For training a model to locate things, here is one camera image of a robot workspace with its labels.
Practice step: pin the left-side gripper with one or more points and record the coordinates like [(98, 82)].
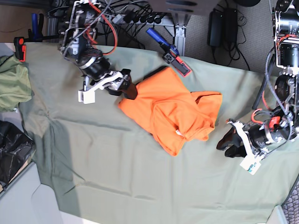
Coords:
[(241, 140)]

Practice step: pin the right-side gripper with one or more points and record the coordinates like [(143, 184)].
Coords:
[(115, 82)]

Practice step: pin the orange T-shirt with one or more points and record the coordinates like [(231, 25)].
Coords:
[(165, 108)]

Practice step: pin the robot arm at right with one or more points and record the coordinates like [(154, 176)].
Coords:
[(77, 44)]

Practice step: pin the robot arm at left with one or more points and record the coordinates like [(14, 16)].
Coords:
[(275, 119)]

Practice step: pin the blue orange bar clamp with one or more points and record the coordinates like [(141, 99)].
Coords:
[(171, 54)]

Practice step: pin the black power strip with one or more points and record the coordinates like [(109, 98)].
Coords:
[(134, 18)]

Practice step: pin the green table cloth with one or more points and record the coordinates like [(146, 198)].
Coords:
[(104, 167)]

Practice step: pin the grey patterned chair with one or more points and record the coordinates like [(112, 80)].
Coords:
[(291, 205)]

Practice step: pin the blue clamp at left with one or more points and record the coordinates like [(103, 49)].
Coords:
[(34, 35)]

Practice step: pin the black power adapter left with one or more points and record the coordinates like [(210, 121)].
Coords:
[(215, 24)]

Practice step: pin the black power adapter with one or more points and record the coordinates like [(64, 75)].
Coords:
[(230, 25), (215, 24)]

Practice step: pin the olive green garment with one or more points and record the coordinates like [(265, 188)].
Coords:
[(15, 86)]

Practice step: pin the black plastic bag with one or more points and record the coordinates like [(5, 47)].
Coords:
[(15, 148)]

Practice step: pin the black power adapter right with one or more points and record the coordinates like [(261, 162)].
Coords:
[(230, 25)]

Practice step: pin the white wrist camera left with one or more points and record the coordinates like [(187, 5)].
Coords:
[(251, 163)]

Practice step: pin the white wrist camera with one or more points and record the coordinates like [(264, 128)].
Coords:
[(86, 97), (251, 163)]

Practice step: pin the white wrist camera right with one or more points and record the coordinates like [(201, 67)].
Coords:
[(86, 97)]

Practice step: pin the aluminium frame post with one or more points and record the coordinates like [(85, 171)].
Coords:
[(180, 22)]

